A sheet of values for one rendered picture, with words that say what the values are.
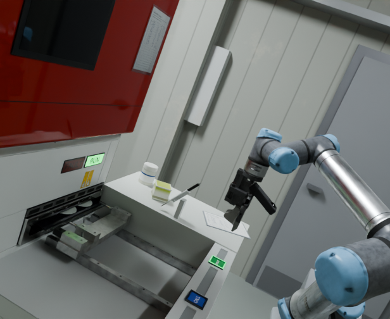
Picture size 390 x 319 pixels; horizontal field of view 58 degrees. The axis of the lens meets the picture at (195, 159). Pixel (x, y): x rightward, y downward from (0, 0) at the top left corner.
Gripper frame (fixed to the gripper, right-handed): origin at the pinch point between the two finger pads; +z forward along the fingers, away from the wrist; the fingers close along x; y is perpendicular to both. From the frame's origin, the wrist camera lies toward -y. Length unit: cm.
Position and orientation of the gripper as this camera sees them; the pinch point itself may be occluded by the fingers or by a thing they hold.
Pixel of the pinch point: (235, 228)
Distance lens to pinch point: 124.6
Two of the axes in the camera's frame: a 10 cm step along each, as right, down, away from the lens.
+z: -3.6, 9.0, 2.3
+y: -8.9, -4.1, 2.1
